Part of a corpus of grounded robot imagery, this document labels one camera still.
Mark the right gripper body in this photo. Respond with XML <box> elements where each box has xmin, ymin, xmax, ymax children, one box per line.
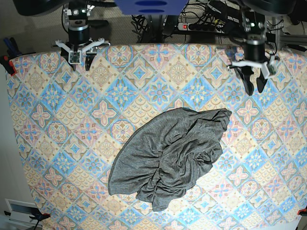
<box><xmin>55</xmin><ymin>30</ymin><xmax>110</xmax><ymax>64</ymax></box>

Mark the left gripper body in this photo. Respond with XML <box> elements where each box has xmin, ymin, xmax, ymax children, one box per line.
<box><xmin>227</xmin><ymin>37</ymin><xmax>278</xmax><ymax>72</ymax></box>

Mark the grey t-shirt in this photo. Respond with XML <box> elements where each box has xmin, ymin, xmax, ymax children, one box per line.
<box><xmin>108</xmin><ymin>108</ymin><xmax>232</xmax><ymax>212</ymax></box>

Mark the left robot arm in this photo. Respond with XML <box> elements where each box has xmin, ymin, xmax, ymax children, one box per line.
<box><xmin>228</xmin><ymin>0</ymin><xmax>296</xmax><ymax>96</ymax></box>

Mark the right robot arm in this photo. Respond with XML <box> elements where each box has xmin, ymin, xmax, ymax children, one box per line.
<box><xmin>13</xmin><ymin>0</ymin><xmax>115</xmax><ymax>71</ymax></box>

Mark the patterned tablecloth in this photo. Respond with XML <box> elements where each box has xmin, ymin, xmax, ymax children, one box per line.
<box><xmin>6</xmin><ymin>44</ymin><xmax>307</xmax><ymax>230</ymax></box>

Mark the red black clamp left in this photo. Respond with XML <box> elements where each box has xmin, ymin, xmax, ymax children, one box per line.
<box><xmin>0</xmin><ymin>37</ymin><xmax>19</xmax><ymax>76</ymax></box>

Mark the power strip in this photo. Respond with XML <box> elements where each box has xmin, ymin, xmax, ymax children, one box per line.
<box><xmin>177</xmin><ymin>23</ymin><xmax>224</xmax><ymax>33</ymax></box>

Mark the red clamp bottom right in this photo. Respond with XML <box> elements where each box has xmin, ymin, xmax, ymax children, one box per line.
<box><xmin>297</xmin><ymin>207</ymin><xmax>307</xmax><ymax>217</ymax></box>

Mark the red clamp bottom left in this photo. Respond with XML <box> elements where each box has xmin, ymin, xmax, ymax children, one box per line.
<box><xmin>29</xmin><ymin>213</ymin><xmax>50</xmax><ymax>222</ymax></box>

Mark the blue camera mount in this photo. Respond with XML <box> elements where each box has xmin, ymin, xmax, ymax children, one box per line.
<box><xmin>114</xmin><ymin>0</ymin><xmax>188</xmax><ymax>15</ymax></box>

